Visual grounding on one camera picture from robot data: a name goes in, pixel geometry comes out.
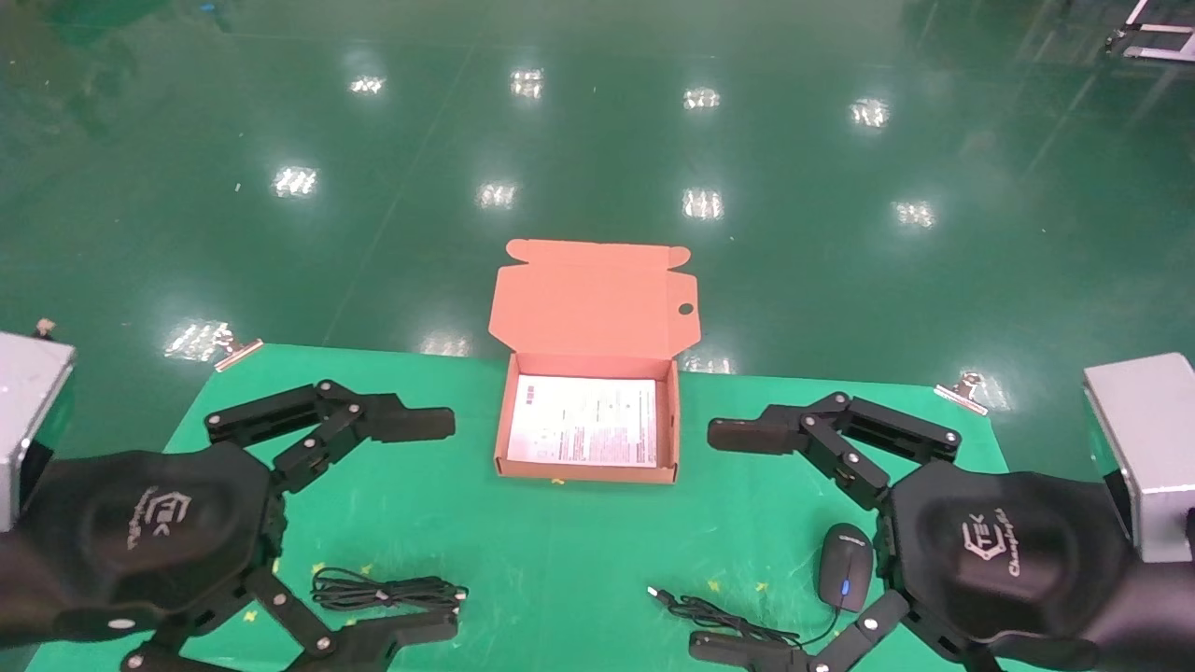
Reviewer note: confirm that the grey metal frame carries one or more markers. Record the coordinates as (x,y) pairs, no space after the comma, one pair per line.
(1158,47)

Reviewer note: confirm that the white printed paper sheet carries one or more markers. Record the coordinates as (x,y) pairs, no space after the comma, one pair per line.
(583,420)

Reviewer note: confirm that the green table mat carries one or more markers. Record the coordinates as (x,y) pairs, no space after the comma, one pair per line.
(560,560)

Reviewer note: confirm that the orange cardboard box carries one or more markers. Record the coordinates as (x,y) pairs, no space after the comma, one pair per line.
(588,303)

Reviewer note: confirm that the metal binder clip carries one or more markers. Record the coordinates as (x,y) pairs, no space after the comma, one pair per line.
(962,392)
(238,353)

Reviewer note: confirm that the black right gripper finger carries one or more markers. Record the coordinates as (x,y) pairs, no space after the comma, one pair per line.
(756,434)

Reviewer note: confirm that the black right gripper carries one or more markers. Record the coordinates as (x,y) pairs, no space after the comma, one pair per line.
(1008,560)

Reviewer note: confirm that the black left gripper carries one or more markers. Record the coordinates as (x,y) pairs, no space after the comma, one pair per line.
(140,532)

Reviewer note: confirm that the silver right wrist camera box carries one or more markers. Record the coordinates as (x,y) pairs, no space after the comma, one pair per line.
(1153,448)

